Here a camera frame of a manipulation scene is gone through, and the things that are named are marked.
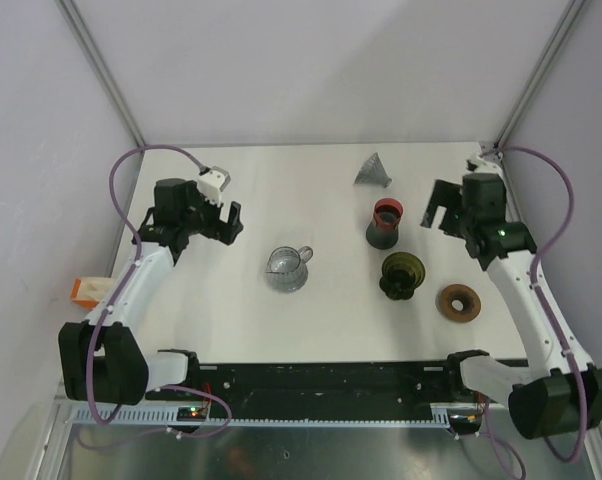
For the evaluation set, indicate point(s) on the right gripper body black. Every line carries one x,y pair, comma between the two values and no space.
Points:
465,220

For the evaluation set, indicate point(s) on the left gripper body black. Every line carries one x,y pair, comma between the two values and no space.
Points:
204,217

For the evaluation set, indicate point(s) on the clear glass carafe server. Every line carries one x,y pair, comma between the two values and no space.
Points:
286,269

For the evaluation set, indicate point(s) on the clear glass dripper cone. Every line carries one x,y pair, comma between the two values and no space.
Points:
373,172

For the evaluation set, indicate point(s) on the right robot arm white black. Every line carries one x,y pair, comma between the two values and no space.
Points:
560,391

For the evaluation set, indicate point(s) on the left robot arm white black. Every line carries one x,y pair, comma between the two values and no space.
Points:
100,357

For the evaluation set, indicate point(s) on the red black coffee dripper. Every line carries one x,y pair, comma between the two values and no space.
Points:
382,232

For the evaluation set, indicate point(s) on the olive green dripper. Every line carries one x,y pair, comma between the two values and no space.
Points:
401,274

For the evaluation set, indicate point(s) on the orange white box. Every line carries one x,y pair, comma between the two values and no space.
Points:
88,292

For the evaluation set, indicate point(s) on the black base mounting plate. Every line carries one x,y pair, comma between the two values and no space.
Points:
376,390

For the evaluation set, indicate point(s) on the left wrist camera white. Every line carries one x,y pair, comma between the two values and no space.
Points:
212,183

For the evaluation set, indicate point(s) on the right aluminium frame post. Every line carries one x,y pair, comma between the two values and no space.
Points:
558,40

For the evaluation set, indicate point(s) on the aluminium frame post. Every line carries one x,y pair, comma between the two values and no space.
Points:
81,32
558,40

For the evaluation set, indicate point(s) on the grey cable duct rail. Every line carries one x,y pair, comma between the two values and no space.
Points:
196,415

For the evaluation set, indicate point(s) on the left aluminium frame post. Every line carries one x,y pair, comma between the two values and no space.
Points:
81,32

